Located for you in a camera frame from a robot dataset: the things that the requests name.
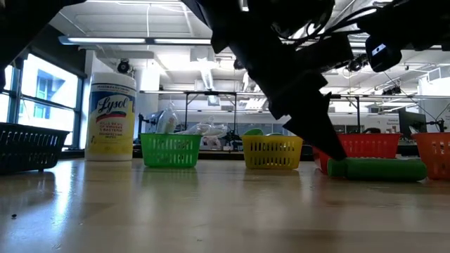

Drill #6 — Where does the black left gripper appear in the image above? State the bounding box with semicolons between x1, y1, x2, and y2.
181;0;355;162

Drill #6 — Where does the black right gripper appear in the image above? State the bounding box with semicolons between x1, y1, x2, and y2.
356;0;428;52

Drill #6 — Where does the red plastic basket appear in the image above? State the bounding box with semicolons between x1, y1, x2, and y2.
311;132;401;176

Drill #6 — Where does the yellow plastic basket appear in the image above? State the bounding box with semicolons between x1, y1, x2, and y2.
240;135;304;171

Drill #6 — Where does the dark background monitor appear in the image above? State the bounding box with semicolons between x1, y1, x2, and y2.
399;110;428;134

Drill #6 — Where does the orange plastic basket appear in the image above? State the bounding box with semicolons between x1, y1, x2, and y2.
410;131;450;181

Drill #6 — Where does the green plastic basket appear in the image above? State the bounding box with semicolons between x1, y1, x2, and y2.
139;133;203;169

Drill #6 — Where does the background computer monitor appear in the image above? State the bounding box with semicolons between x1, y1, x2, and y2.
146;111;165;134

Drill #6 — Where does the black crossbar with light strips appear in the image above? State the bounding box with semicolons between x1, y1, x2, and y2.
58;34;450;50

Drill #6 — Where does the yellow white wipes canister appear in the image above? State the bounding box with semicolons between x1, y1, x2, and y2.
85;72;137;162

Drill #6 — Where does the black plastic basket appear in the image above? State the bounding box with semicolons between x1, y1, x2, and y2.
0;122;70;176

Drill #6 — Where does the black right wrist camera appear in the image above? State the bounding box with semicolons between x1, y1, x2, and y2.
364;34;403;73

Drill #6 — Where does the black ceiling camera cluster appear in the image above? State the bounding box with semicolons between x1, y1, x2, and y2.
346;54;370;73

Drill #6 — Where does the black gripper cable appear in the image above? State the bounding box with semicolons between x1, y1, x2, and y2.
277;0;379;48

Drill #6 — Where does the black background workstation frame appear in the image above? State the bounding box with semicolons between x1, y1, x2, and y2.
139;90;383;141

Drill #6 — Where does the window with dark frame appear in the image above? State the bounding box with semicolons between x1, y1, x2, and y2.
0;52;87;150

